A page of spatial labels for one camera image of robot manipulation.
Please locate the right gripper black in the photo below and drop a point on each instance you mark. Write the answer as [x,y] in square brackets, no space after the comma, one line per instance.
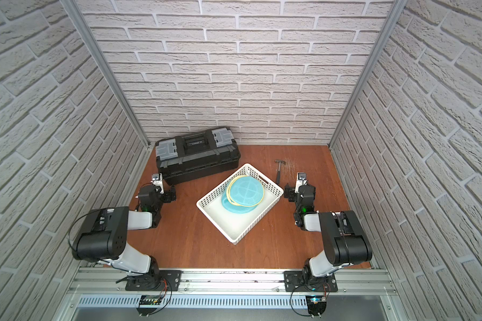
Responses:
[290,191]

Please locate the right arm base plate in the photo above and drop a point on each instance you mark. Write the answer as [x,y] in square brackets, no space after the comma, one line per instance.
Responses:
[295,280]

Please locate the right aluminium corner post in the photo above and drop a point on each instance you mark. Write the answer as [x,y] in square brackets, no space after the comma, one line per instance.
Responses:
[385,33]

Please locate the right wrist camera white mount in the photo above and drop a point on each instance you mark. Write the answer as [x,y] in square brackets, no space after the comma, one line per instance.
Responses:
[301,181]

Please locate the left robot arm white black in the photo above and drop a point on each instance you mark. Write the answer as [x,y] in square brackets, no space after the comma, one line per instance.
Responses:
[102,238]

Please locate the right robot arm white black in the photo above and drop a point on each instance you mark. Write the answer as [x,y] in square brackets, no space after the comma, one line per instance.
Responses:
[344,240]

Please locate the controller circuit board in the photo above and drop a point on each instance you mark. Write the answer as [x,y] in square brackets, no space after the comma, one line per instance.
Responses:
[150,304]
[316,305]

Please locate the teal mesh laundry bag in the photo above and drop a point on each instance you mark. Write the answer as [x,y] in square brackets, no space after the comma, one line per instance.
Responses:
[243,194]

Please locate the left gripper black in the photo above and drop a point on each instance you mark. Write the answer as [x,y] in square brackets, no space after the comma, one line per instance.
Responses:
[168,194]

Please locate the left controller circuit board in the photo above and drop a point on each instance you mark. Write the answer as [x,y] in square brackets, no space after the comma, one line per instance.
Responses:
[150,304]

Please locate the small steel hammer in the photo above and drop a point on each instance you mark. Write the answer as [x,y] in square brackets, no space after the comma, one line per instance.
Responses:
[280,163]

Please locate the aluminium corner post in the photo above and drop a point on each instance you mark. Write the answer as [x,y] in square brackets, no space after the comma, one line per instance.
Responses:
[385,33]
[77,18]

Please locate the white perforated plastic basket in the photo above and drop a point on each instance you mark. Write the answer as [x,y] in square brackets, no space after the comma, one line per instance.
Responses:
[235,226]

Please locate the right controller circuit board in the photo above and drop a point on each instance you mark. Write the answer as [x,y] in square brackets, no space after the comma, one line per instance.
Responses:
[316,305]

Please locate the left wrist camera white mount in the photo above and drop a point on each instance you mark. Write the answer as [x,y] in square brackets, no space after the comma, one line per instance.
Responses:
[157,181]

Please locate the black plastic toolbox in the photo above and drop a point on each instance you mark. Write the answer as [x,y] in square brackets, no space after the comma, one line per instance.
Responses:
[196,155]

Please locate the left aluminium corner post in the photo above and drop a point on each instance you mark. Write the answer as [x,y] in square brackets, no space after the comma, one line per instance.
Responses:
[77,18]

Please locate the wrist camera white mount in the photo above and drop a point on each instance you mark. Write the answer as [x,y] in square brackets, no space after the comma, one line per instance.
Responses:
[157,181]
[301,181]

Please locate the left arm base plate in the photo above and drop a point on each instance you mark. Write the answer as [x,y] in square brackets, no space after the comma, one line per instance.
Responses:
[156,282]

